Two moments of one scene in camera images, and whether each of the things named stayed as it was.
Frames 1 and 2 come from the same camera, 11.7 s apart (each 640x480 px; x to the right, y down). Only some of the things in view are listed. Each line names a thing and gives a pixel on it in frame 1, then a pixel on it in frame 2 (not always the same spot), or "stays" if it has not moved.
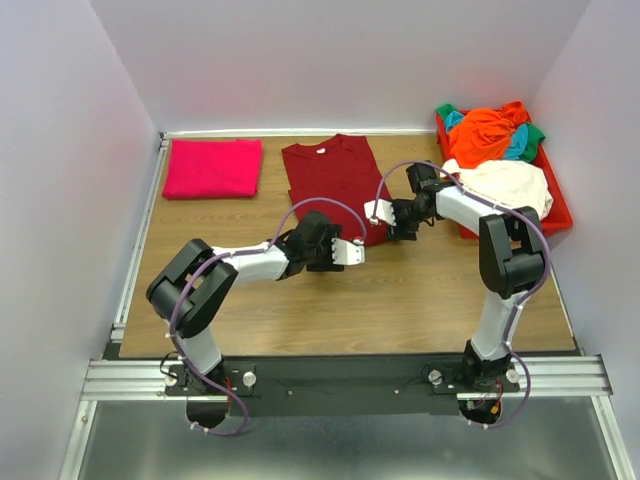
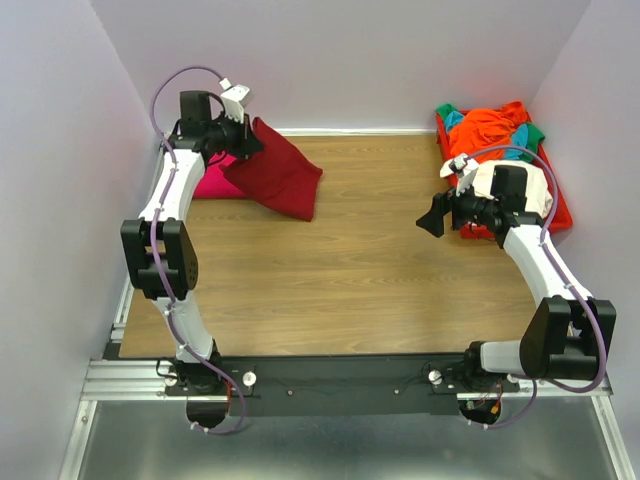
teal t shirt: x=517 y=144 stays
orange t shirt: x=482 y=134 stays
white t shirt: x=511 y=183 stays
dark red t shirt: x=338 y=178 to x=280 y=175
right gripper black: x=395 y=232 to x=442 y=203
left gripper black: x=327 y=265 to x=247 y=143
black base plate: x=336 y=388 stays
